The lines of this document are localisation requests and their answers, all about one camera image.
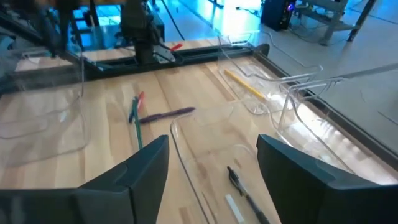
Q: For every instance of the grey metal workbench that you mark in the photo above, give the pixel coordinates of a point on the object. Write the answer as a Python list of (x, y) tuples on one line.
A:
[(334, 21)]

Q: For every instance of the small white stick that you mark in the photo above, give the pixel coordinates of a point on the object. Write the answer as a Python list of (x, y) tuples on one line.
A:
[(234, 208)]

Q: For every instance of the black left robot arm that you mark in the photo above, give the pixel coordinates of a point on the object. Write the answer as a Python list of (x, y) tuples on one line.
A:
[(140, 25)]

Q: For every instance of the green crayon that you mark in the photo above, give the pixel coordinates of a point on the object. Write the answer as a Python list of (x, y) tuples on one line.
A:
[(138, 133)]

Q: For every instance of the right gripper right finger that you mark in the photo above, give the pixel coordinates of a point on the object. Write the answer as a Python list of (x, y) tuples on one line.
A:
[(311, 202)]

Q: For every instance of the red crayon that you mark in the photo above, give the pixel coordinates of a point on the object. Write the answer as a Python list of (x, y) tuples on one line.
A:
[(140, 99)]

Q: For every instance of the yellow pencil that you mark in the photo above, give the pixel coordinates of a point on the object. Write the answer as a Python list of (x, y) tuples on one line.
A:
[(244, 84)]

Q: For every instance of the clear plastic bin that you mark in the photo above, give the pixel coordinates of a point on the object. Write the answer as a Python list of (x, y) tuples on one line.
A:
[(311, 130), (46, 124), (280, 74), (211, 149)]

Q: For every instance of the black pen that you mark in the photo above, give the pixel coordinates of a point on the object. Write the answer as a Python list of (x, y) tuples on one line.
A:
[(239, 185)]

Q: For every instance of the red tag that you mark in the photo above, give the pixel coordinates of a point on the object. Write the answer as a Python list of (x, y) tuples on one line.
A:
[(176, 47)]

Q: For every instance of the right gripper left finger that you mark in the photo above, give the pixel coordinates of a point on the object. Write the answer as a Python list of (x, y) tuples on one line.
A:
[(118, 199)]

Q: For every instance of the dark blue pen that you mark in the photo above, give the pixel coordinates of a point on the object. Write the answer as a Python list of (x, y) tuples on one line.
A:
[(132, 115)]

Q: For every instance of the purple pen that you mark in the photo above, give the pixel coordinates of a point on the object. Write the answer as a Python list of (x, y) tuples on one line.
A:
[(168, 114)]

